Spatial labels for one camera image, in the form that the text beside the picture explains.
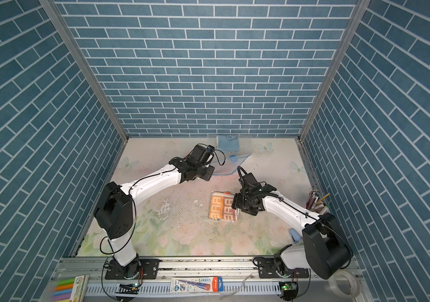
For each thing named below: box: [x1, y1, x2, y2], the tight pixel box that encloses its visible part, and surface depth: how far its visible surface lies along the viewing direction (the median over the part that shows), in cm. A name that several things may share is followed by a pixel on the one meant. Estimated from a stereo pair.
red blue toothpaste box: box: [169, 276, 224, 294], surface depth 71 cm
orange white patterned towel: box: [208, 190, 238, 223], surface depth 90 cm
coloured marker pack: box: [52, 274, 90, 302], surface depth 69 cm
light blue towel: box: [218, 134, 240, 153], surface depth 121 cm
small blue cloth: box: [289, 227, 302, 244], surface depth 82 cm
